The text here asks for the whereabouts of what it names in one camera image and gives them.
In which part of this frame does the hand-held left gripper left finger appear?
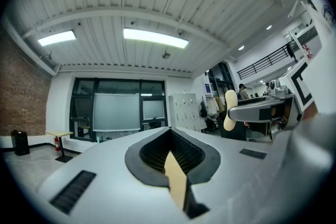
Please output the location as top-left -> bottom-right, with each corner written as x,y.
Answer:
36,126 -> 190,224

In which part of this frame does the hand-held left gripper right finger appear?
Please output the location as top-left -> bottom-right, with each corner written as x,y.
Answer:
170,127 -> 279,224

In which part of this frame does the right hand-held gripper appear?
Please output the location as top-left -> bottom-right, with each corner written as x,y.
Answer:
227,60 -> 313,142

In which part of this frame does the cream peanut-shaped plastic part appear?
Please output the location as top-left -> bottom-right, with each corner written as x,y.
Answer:
223,89 -> 238,132

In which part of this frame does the person's right forearm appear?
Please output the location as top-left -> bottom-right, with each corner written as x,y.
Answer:
301,99 -> 321,121

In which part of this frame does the black office chair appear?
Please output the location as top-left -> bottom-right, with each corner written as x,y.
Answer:
219,112 -> 248,142

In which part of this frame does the clothes rack with coats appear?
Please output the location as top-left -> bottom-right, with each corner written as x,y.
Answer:
200,95 -> 227,130

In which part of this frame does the black framed glass doorway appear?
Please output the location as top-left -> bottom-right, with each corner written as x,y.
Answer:
207,61 -> 236,95

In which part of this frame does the black railing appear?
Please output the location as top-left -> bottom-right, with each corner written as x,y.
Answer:
236,44 -> 292,81

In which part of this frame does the white locker cabinet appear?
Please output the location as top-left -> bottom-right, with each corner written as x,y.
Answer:
168,93 -> 203,132

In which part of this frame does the small wooden side table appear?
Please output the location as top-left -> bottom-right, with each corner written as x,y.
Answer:
45,131 -> 75,164

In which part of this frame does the black framed window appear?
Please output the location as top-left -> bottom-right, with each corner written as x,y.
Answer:
70,77 -> 169,143

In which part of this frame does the black floor box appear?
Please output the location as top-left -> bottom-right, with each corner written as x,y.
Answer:
10,129 -> 30,156

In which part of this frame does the long ceiling light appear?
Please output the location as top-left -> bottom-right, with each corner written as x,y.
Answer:
37,29 -> 77,47
123,28 -> 190,49

